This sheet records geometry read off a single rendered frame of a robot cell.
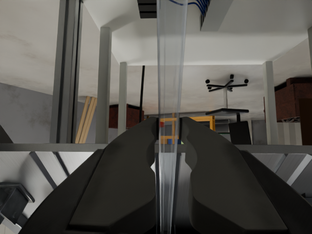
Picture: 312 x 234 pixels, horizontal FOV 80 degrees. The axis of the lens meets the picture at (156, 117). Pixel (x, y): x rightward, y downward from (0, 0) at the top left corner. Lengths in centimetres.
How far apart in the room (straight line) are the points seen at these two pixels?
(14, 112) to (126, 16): 385
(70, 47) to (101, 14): 16
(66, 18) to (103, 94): 21
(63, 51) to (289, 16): 61
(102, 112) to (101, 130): 5
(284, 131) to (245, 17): 909
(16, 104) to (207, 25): 403
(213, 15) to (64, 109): 42
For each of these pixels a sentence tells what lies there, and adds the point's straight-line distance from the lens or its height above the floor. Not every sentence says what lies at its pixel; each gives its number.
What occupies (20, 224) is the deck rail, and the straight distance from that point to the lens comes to 33.
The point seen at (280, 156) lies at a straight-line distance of 20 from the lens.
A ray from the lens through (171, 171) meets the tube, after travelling 17.
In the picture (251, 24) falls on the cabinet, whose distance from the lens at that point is 70.
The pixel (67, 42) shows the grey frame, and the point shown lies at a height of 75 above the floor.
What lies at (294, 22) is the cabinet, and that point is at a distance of 74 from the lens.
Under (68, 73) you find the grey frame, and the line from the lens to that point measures 48.
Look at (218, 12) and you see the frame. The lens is 53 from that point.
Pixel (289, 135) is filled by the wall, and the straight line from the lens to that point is 968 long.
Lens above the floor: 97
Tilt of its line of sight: 7 degrees down
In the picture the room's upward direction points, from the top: 180 degrees counter-clockwise
